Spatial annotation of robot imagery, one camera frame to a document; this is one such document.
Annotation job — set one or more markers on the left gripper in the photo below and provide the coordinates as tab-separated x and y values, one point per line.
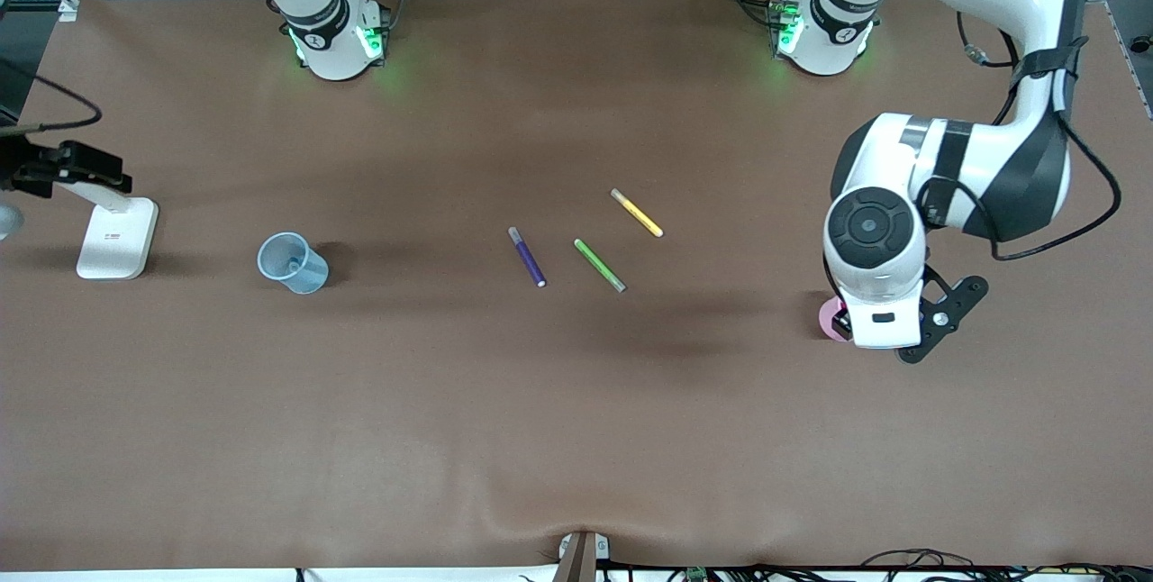
840	325

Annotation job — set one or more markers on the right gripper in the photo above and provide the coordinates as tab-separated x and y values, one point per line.
27	172

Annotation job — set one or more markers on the green marker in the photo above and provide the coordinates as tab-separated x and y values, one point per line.
597	263

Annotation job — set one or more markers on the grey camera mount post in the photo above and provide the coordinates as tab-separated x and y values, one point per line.
581	559

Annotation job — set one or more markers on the white desk lamp stand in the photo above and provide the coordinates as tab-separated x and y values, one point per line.
117	244

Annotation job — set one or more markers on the purple marker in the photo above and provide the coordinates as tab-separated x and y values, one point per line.
528	259

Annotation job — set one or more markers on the blue mesh cup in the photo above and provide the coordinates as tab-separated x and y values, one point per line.
311	280

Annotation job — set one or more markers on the pink mesh cup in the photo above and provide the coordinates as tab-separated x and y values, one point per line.
825	321

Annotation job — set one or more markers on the yellow marker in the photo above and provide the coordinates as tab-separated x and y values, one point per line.
638	214

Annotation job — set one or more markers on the brown table mat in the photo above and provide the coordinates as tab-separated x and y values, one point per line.
576	402

